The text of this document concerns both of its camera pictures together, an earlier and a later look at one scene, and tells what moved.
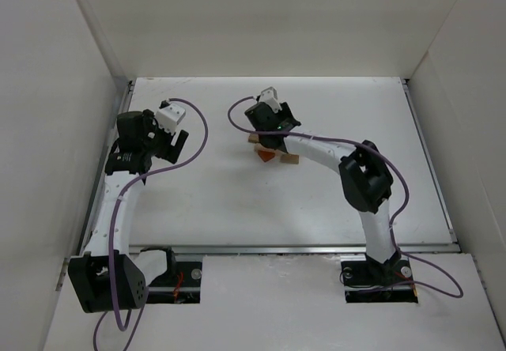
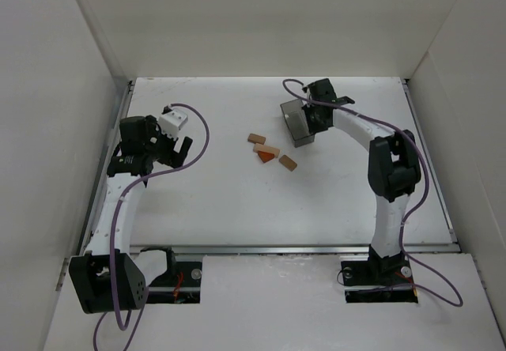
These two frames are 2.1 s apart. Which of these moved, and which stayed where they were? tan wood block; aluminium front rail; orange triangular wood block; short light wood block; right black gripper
Moved: tan wood block; right black gripper
Stayed: short light wood block; aluminium front rail; orange triangular wood block
